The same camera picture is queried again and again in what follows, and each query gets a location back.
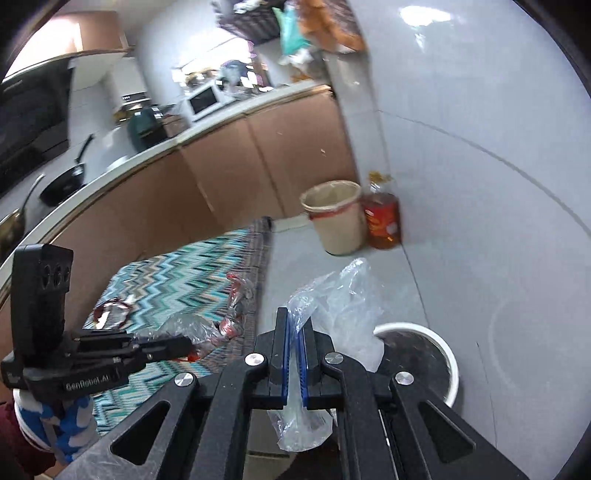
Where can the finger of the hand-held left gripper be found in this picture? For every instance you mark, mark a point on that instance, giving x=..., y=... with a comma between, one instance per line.
x=171, y=345

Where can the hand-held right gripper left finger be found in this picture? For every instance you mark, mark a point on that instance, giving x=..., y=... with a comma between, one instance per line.
x=287, y=357

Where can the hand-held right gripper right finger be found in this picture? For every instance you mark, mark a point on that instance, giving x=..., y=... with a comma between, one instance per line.
x=302, y=367

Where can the clear wrapper with red print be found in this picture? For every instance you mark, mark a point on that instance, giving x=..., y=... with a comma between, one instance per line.
x=194, y=325

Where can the red snack packet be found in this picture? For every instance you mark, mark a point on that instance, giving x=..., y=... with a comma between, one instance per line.
x=113, y=314

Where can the clear plastic bag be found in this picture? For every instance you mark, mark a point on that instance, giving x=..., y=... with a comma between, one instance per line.
x=344, y=314

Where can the white round bin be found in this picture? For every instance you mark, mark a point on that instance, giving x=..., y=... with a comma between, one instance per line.
x=429, y=364

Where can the person's left forearm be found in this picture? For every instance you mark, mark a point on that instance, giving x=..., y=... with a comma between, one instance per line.
x=16, y=443

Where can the person's left hand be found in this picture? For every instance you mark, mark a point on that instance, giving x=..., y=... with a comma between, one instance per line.
x=69, y=424

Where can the zigzag patterned mat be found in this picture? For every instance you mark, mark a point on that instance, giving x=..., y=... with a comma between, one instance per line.
x=184, y=277

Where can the crumpled clear red wrapper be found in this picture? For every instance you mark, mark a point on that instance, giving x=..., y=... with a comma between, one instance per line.
x=240, y=295

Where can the black frying pan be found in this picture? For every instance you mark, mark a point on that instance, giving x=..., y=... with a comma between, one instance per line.
x=62, y=184

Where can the beige bowl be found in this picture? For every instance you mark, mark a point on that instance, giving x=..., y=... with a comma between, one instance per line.
x=334, y=221

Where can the black range hood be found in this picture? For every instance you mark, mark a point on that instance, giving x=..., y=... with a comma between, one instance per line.
x=32, y=120

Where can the green kitchen appliance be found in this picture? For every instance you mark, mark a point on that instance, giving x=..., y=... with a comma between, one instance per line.
x=147, y=129

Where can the kitchen counter with brown cabinets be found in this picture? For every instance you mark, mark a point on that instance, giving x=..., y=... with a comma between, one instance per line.
x=277, y=157

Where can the white microwave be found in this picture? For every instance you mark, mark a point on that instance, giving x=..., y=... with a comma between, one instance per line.
x=203, y=101

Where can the teal hanging bag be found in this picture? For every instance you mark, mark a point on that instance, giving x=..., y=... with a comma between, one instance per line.
x=291, y=27

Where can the dark woven basket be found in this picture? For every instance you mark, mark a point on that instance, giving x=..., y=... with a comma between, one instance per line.
x=249, y=21

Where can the orange hanging bag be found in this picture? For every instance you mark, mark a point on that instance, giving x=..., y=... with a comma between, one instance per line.
x=332, y=23

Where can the brown wall cabinet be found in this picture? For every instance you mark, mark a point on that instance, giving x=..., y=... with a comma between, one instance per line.
x=60, y=41

